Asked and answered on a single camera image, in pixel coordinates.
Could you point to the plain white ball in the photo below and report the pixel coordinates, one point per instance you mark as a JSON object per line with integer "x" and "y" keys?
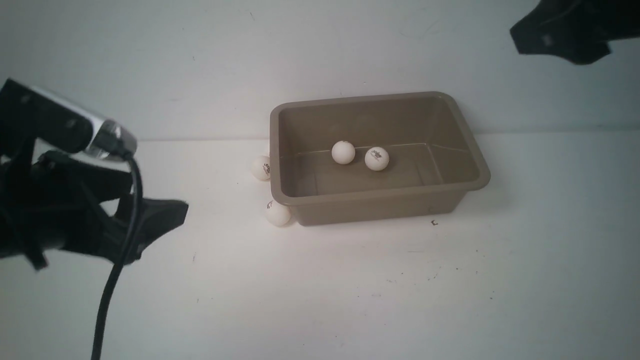
{"x": 377, "y": 158}
{"x": 343, "y": 152}

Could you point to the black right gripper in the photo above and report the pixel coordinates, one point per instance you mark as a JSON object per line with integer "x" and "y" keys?
{"x": 579, "y": 31}

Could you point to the tan plastic rectangular bin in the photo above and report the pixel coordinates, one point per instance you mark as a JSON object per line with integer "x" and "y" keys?
{"x": 434, "y": 159}

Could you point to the white logo ball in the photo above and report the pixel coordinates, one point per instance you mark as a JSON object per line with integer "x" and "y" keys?
{"x": 261, "y": 168}
{"x": 277, "y": 214}

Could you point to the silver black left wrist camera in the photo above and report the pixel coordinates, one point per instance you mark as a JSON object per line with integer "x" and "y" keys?
{"x": 29, "y": 112}

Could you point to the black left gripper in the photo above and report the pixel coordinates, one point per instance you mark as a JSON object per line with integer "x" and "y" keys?
{"x": 63, "y": 204}

